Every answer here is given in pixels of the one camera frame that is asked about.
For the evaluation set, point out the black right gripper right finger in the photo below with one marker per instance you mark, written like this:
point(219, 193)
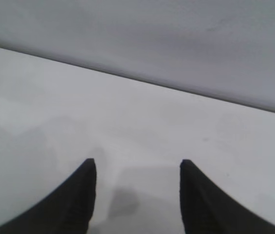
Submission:
point(201, 209)

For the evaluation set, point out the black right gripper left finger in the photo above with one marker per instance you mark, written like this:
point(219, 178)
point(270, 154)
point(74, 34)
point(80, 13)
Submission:
point(74, 207)

